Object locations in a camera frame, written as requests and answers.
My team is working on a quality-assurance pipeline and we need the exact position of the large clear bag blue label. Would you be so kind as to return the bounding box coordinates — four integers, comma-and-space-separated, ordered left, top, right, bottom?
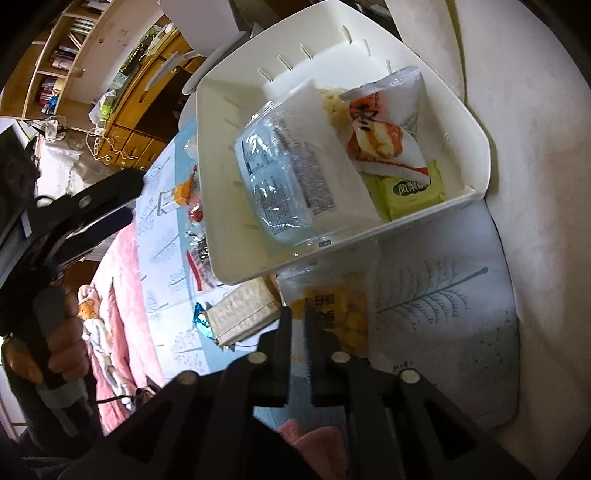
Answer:
235, 80, 384, 250

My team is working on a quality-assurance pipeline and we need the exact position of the white cable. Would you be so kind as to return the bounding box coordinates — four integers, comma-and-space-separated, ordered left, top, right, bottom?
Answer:
85, 129, 139, 164

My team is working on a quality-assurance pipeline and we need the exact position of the blue candy wrapper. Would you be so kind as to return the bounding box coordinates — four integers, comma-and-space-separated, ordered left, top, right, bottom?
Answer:
193, 302, 215, 340

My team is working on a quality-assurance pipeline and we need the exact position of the wooden desk with drawers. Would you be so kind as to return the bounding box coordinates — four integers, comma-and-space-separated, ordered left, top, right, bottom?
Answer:
90, 28, 208, 171

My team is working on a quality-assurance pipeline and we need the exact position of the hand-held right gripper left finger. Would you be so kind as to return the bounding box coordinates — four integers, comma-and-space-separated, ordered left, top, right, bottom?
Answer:
78, 307, 305, 480

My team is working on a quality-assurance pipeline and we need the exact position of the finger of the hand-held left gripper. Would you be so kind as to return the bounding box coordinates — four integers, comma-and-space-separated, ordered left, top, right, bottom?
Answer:
55, 208, 134, 268
28, 170, 145, 224

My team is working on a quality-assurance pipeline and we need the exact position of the cartoon printed cloth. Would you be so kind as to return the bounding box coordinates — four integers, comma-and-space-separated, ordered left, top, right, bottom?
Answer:
76, 284, 139, 402

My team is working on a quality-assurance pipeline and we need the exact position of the dark red snack packet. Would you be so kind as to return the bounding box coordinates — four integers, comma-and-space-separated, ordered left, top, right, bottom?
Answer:
185, 231, 217, 292

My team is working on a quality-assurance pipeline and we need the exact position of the white lace furniture cover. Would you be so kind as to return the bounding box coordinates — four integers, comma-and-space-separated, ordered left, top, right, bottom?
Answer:
34, 138, 121, 199

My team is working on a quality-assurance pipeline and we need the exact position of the black cable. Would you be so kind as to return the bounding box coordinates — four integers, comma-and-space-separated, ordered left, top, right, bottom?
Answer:
97, 387, 153, 408

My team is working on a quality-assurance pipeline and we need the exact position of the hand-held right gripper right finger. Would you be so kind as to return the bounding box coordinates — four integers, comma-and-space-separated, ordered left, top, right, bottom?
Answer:
305, 309, 522, 480

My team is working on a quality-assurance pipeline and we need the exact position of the wooden bookshelf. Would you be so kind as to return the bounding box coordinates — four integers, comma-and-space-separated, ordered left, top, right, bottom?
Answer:
14, 0, 162, 121

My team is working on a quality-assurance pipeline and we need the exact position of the person's left hand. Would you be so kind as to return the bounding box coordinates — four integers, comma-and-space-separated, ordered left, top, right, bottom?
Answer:
4, 293, 90, 385

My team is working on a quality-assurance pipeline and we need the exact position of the row of colourful books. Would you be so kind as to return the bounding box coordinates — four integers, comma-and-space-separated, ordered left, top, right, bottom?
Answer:
39, 76, 63, 114

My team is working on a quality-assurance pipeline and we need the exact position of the small green snack packet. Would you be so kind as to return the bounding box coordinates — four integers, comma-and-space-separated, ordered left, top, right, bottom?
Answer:
362, 161, 448, 222

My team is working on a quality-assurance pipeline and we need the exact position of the pink blanket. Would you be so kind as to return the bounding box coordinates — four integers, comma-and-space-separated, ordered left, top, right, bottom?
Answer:
88, 222, 167, 435

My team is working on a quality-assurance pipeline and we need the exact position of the red white snack packet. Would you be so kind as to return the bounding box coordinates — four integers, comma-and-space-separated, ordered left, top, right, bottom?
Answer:
339, 66, 429, 178

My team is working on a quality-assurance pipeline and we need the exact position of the white plastic bin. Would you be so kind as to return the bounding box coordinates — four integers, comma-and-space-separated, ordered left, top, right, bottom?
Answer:
194, 0, 491, 284

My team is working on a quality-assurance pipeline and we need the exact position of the grey office chair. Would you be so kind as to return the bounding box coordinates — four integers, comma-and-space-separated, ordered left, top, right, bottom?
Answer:
159, 0, 259, 95

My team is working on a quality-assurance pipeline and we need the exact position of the clear packet yellow label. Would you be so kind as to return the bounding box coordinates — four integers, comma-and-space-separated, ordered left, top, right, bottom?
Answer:
277, 261, 384, 370

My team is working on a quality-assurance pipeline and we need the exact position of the clear bag of yellow puffs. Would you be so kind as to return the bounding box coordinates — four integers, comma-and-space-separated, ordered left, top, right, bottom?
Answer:
318, 87, 352, 134

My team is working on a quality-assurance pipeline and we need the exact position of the long orange white packet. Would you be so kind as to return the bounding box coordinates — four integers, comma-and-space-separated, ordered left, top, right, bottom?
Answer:
156, 178, 199, 217

